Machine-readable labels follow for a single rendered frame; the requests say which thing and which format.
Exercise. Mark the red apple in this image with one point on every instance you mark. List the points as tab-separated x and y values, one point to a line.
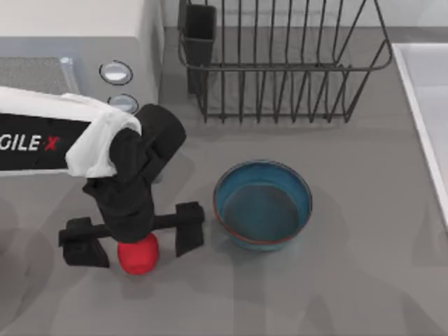
138	259

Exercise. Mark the blue bowl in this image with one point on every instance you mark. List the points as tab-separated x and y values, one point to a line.
262	224

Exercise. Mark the small silver microwave knob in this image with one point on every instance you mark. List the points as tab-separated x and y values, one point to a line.
123	102

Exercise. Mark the large silver microwave knob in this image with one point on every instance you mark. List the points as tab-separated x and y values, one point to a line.
115	73

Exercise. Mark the grey microwave door window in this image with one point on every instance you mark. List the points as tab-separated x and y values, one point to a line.
29	73

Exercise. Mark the pale microwave oven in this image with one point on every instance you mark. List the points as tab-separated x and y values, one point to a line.
87	47

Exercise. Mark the black cutlery holder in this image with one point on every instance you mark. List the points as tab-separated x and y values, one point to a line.
199	28

